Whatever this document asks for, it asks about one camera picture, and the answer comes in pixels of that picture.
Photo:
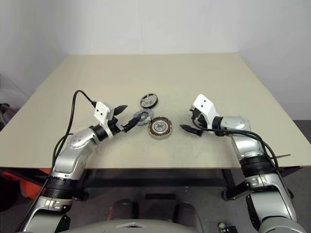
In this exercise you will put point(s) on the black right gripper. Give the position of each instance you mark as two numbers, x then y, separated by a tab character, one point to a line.
199	120

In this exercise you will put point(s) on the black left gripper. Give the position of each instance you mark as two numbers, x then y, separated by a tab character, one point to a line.
114	126

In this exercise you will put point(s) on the grey toothed gear plate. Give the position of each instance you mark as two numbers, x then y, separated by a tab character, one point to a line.
143	117

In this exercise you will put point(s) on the black ring wheel part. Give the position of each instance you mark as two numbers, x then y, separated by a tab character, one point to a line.
148	100

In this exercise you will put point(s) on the motor stator with copper windings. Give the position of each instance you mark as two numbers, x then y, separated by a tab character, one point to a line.
160	128

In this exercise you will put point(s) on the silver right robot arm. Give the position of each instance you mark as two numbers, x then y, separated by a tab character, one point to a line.
245	145

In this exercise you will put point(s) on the dark rounded glossy shape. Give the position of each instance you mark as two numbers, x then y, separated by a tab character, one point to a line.
187	211
124	208

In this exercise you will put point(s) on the small white ball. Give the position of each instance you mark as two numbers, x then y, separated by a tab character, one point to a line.
221	225

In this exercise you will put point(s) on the grey robot torso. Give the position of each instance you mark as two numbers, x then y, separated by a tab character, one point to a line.
136	228

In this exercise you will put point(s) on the small black box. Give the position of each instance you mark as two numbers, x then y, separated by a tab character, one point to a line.
230	228

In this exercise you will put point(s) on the orange fabric bag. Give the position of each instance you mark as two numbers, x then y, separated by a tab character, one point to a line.
30	189

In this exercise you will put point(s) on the dark metal stand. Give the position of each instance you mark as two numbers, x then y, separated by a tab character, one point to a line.
3	110

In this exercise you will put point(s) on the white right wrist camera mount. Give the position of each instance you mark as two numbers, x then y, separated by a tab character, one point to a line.
205	106

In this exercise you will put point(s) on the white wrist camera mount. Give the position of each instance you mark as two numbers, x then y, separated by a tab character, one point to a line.
101	110
205	106

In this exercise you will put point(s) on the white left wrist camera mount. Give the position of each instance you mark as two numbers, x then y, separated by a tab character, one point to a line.
101	110

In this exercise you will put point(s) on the black metal table frame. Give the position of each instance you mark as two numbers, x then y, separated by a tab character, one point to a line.
155	179

